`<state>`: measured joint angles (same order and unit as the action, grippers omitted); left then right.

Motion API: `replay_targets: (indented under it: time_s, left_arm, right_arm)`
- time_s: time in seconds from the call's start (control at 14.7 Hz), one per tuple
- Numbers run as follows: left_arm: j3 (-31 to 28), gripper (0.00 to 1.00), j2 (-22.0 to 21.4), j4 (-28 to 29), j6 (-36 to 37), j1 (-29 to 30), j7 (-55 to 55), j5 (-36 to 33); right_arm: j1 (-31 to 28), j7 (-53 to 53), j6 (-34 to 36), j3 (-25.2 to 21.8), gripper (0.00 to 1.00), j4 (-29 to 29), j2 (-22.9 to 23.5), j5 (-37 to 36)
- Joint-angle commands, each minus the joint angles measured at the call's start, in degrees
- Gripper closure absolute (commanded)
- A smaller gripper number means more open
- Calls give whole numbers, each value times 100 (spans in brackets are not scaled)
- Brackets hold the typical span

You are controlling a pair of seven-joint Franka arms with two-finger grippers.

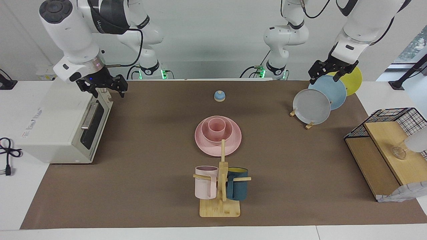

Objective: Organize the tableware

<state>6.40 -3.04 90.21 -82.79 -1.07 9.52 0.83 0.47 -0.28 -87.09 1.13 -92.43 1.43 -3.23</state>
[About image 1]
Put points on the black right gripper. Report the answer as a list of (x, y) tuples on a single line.
[(100, 80)]

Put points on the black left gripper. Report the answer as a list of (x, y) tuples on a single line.
[(333, 65)]

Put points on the pink bowl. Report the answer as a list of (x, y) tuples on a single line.
[(205, 133)]

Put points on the pink cup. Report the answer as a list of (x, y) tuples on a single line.
[(217, 130)]

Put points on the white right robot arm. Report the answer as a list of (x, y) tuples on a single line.
[(73, 36)]

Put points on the light blue plate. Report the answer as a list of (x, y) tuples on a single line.
[(335, 93)]

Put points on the yellow plate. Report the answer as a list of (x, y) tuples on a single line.
[(353, 81)]

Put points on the grey plate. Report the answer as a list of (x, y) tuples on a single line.
[(312, 106)]

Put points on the wooden plate rack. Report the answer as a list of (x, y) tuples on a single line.
[(309, 126)]

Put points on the white toaster oven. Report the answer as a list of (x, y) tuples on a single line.
[(53, 123)]

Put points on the white power strip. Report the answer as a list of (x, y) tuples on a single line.
[(46, 74)]

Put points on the brown table mat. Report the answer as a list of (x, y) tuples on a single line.
[(133, 186)]

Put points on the clear glass cup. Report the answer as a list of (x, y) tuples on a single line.
[(399, 152)]

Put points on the small blue call bell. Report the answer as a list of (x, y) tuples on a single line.
[(219, 96)]

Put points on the pink plate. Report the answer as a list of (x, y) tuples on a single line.
[(206, 148)]

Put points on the light pink mug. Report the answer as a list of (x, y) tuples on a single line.
[(204, 188)]

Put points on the crumpled white paper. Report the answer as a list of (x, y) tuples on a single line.
[(403, 193)]

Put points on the dark blue mug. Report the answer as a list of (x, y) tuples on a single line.
[(238, 190)]

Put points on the wooden mug tree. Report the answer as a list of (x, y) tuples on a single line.
[(220, 208)]

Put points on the black camera stand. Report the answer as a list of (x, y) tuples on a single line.
[(408, 71)]

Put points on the black clamp mount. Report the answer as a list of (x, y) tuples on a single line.
[(6, 83)]

